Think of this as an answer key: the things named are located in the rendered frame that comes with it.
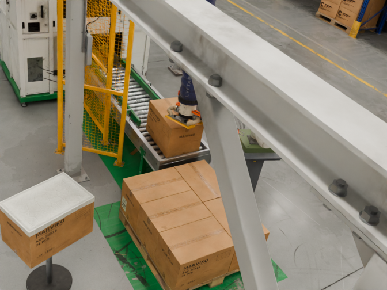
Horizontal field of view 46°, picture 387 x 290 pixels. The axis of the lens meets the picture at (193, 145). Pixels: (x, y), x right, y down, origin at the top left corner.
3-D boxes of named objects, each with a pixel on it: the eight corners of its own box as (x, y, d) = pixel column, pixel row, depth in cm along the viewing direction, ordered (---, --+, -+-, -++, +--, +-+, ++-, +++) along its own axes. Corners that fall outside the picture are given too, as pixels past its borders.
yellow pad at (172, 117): (164, 116, 477) (164, 112, 475) (171, 114, 484) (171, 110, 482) (188, 129, 459) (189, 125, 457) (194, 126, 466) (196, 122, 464)
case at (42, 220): (63, 206, 411) (63, 171, 389) (93, 231, 393) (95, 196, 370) (1, 239, 370) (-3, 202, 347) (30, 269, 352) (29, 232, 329)
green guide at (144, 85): (119, 63, 674) (120, 57, 669) (126, 62, 679) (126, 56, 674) (171, 120, 570) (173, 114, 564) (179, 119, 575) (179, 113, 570)
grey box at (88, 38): (79, 56, 467) (80, 29, 450) (84, 56, 470) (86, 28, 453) (87, 65, 454) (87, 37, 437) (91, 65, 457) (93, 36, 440)
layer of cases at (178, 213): (120, 207, 490) (122, 178, 467) (198, 186, 540) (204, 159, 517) (173, 294, 412) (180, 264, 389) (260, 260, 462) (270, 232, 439)
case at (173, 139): (145, 129, 546) (149, 99, 523) (175, 124, 565) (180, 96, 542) (166, 159, 505) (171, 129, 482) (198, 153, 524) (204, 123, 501)
